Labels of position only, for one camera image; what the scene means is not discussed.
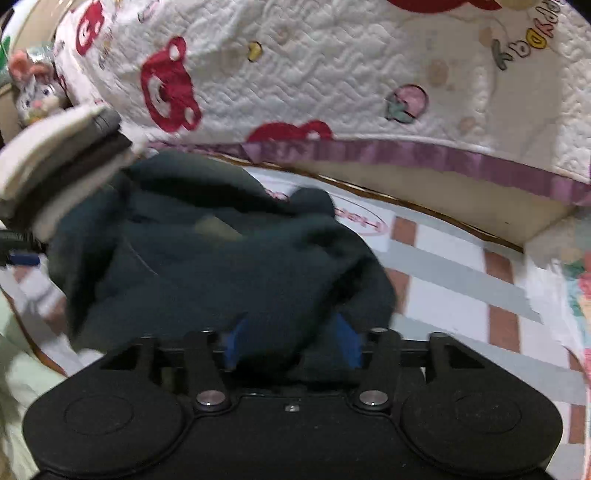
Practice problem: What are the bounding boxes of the dark grey folded garment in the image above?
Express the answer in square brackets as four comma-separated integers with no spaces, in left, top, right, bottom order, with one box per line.
[1,132,131,219]

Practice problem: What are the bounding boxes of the white quilt with red bears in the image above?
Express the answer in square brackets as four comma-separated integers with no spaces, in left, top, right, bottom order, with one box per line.
[55,1,590,206]

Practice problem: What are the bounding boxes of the light green bed sheet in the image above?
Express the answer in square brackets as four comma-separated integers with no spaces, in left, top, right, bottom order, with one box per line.
[0,295,64,479]

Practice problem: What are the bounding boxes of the dark denim jeans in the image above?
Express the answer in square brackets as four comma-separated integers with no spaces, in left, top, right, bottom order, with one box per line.
[49,151,396,375]

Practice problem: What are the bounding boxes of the grey bunny plush toy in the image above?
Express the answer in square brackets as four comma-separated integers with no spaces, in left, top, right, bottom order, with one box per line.
[8,50,68,127]

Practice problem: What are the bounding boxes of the cream folded garment bottom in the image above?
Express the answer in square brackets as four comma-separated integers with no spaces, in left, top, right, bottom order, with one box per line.
[31,154,137,243]

